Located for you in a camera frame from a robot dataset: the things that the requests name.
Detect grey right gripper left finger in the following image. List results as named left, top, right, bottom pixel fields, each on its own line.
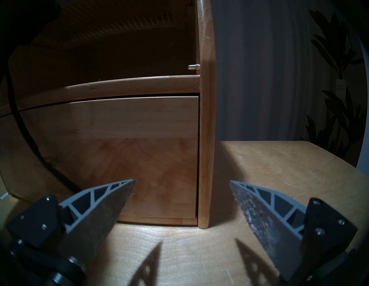
left=6, top=178, right=136, bottom=271

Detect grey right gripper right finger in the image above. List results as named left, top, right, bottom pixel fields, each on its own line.
left=230, top=180, right=358, bottom=282

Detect black pants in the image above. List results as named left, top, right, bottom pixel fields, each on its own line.
left=0, top=0, right=84, bottom=194

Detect wooden pull-out slatted tray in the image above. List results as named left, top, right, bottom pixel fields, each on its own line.
left=32, top=0, right=193, bottom=44

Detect wooden drawer with peg knob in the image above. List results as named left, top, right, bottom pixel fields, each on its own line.
left=0, top=96, right=200, bottom=219

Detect grey pleated curtain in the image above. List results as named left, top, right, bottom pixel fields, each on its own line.
left=210, top=0, right=361, bottom=142

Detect tall dark leafy plant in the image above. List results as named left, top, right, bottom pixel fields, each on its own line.
left=300, top=9, right=366, bottom=162

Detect wooden cabinet frame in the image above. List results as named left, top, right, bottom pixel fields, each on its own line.
left=0, top=0, right=216, bottom=229

